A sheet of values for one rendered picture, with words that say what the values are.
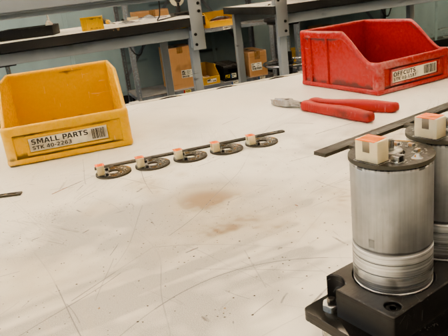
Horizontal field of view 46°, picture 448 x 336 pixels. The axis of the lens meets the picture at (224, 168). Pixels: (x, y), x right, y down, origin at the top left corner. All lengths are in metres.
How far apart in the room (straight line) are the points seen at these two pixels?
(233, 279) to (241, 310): 0.02
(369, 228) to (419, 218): 0.01
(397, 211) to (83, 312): 0.13
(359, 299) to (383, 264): 0.01
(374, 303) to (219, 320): 0.06
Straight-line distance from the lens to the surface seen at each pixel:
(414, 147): 0.17
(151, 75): 4.68
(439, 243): 0.19
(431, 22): 6.03
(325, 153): 0.17
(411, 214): 0.16
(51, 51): 2.49
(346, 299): 0.17
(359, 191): 0.16
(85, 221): 0.31
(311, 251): 0.24
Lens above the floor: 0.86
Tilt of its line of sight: 19 degrees down
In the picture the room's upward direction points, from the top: 7 degrees counter-clockwise
